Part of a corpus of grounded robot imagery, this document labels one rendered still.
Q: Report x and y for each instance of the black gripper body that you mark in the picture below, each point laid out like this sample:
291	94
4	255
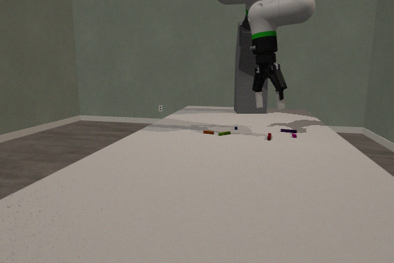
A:
265	61

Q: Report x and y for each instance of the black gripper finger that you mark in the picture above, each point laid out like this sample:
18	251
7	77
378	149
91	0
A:
279	83
257	87

